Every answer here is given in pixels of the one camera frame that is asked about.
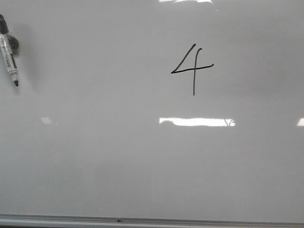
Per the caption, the white whiteboard with aluminium frame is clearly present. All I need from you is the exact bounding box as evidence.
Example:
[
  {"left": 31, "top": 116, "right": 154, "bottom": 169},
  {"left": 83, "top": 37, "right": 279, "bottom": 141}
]
[{"left": 0, "top": 0, "right": 304, "bottom": 228}]

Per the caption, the white dry-erase marker black tip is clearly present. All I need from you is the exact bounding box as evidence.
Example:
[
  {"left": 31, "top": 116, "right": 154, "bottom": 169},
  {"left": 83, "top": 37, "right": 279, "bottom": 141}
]
[{"left": 0, "top": 14, "right": 20, "bottom": 87}]

